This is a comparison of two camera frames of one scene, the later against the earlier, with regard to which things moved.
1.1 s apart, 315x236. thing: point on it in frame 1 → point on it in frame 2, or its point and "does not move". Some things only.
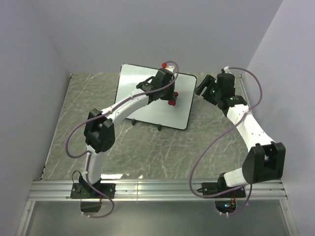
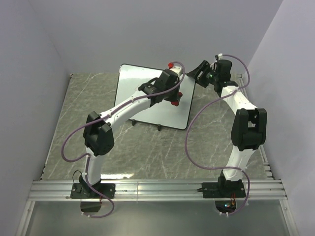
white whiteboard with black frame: x=161 y=112 does not move
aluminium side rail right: x=252 y=112 does not move
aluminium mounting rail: x=144 y=190 does not move
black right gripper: x=208 y=82 → x=203 y=67
